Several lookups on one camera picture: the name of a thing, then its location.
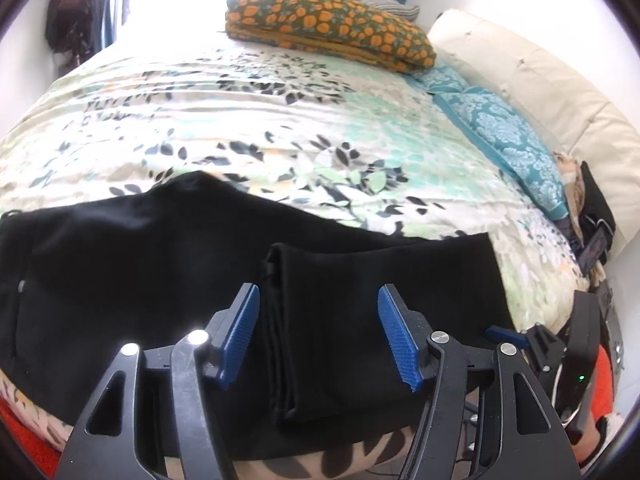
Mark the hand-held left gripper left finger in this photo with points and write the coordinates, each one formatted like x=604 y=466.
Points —
x=240 y=335

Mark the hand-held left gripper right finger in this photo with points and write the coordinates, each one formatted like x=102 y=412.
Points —
x=397 y=340

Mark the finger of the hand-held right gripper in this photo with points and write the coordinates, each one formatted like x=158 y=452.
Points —
x=505 y=336

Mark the black pants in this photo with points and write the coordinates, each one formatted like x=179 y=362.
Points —
x=125 y=260

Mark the black garment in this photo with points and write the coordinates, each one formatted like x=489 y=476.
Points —
x=595 y=195

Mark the beige scarf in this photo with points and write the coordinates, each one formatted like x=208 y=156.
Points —
x=570 y=175

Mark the large teal patterned pillow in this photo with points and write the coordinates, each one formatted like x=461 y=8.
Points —
x=500 y=130

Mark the floral bed sheet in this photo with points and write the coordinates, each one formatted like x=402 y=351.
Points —
x=250 y=110

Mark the orange fleece garment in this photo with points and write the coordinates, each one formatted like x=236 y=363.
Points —
x=20 y=430

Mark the small teal patterned pillow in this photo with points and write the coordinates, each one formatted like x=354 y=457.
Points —
x=442 y=79

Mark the cream padded headboard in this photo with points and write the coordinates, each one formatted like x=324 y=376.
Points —
x=550 y=75

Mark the orange floral folded quilt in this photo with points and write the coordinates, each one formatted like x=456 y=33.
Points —
x=325 y=15

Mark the checked grey cloth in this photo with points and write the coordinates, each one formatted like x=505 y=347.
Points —
x=395 y=8

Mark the narrow blue curtain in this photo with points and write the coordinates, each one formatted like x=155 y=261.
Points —
x=111 y=5

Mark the dark hanging coats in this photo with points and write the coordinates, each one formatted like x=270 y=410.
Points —
x=70 y=15

